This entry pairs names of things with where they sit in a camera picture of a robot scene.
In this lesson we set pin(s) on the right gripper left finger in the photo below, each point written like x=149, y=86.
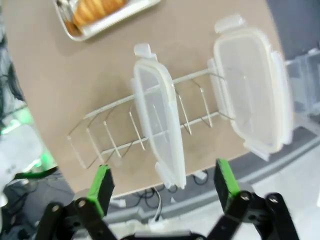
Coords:
x=97, y=190

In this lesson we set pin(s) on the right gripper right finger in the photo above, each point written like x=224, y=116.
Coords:
x=227, y=185

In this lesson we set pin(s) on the clear plastic container lid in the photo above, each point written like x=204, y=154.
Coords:
x=252, y=90
x=160, y=120

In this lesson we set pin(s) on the perforated metal baking tray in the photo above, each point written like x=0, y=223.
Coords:
x=105, y=27

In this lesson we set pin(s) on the golden croissant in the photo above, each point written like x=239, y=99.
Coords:
x=97, y=11

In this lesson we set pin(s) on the clear plastic tongs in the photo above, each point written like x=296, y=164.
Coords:
x=63, y=7

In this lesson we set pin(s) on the clear plastic storage bin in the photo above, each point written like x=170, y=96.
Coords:
x=305, y=82

